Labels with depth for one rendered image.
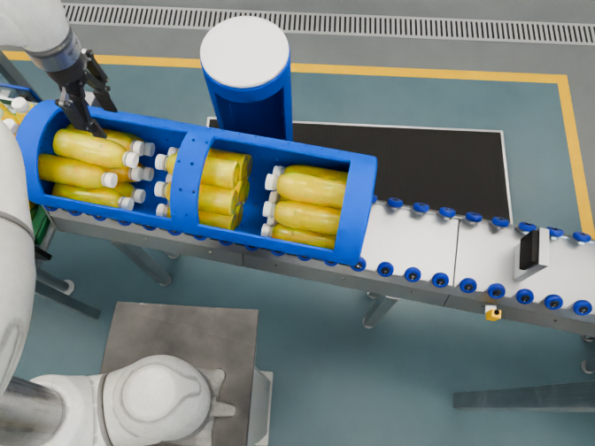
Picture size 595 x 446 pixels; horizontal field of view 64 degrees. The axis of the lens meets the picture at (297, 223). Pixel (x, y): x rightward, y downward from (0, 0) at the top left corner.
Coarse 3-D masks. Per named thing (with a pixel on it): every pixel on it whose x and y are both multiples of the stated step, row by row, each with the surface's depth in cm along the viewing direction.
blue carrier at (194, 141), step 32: (32, 128) 116; (128, 128) 136; (160, 128) 119; (192, 128) 119; (32, 160) 115; (192, 160) 112; (256, 160) 135; (288, 160) 133; (320, 160) 130; (352, 160) 114; (32, 192) 120; (192, 192) 112; (256, 192) 139; (352, 192) 109; (160, 224) 121; (192, 224) 117; (256, 224) 135; (352, 224) 109; (320, 256) 118; (352, 256) 114
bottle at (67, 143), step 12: (60, 132) 120; (72, 132) 121; (60, 144) 119; (72, 144) 119; (84, 144) 119; (96, 144) 119; (108, 144) 120; (120, 144) 122; (60, 156) 123; (72, 156) 121; (84, 156) 120; (96, 156) 119; (108, 156) 119; (120, 156) 120
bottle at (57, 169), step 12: (48, 156) 123; (48, 168) 122; (60, 168) 122; (72, 168) 122; (84, 168) 121; (96, 168) 122; (48, 180) 124; (60, 180) 123; (72, 180) 122; (84, 180) 121; (96, 180) 122
